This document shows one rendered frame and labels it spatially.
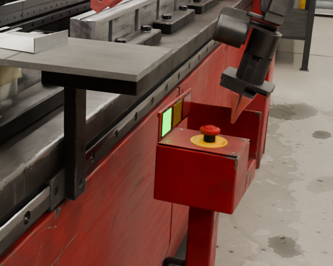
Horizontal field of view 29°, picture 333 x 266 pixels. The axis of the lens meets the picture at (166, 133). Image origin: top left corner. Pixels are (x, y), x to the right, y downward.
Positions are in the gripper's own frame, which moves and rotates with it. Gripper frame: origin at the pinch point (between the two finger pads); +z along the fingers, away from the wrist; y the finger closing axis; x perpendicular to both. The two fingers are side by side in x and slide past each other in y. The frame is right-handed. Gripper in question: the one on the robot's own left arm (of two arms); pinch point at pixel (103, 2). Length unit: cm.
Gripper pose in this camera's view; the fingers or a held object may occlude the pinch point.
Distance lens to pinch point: 91.2
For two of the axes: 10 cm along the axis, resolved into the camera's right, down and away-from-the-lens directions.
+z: -5.5, 7.4, 3.9
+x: 7.9, 6.1, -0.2
